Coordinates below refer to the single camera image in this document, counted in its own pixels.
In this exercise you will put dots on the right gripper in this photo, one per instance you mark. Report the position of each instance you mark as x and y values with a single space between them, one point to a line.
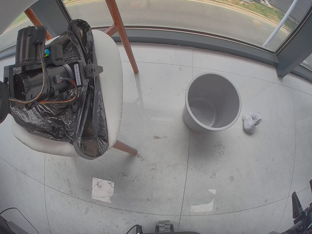
304 222

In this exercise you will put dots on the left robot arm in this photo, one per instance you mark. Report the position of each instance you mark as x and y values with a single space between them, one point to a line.
29 86

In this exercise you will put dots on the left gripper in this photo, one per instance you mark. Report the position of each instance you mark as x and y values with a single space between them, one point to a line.
62 78

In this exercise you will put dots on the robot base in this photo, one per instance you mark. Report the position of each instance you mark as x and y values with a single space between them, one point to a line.
165 228

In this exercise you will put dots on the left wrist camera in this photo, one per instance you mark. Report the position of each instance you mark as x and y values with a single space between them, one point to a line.
56 52

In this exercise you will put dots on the crumpled white paper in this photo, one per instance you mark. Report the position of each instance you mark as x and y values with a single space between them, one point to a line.
251 123

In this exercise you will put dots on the white chair with wooden legs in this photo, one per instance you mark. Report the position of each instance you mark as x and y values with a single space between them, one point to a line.
111 82

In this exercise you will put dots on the white trash bin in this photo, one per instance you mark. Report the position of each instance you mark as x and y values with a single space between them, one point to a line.
195 121

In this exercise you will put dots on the black plastic bag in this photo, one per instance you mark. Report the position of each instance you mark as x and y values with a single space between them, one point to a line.
61 121

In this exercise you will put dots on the window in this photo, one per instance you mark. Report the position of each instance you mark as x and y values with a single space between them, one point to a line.
195 16

